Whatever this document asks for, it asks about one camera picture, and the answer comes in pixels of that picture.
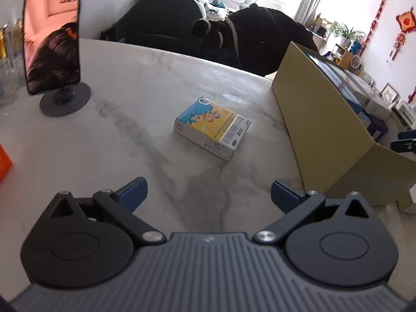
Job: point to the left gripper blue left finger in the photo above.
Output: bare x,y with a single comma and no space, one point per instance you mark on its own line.
132,195

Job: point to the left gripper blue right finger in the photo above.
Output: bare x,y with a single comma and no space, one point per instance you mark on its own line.
285,197

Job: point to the yellow cartoon medicine box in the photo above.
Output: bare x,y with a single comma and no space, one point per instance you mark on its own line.
213,127

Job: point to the large tan cardboard box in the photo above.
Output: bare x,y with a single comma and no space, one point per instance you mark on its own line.
335,152

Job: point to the red chinese knot ornament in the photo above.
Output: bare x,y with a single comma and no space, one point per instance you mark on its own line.
406,22

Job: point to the green potted plant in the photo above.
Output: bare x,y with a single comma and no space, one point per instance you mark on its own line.
346,34

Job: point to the orange tissue pack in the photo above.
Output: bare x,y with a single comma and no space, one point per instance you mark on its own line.
5,163

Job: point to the black fluffy coat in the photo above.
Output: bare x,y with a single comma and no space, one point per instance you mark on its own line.
254,39

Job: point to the black dining chair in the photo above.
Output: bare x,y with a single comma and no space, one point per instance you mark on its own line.
158,24

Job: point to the gold drink can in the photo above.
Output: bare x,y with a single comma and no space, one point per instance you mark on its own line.
3,49

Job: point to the white office chair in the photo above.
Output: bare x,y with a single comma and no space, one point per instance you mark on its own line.
247,3

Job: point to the smartphone on stand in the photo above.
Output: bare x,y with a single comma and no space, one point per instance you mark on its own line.
52,56

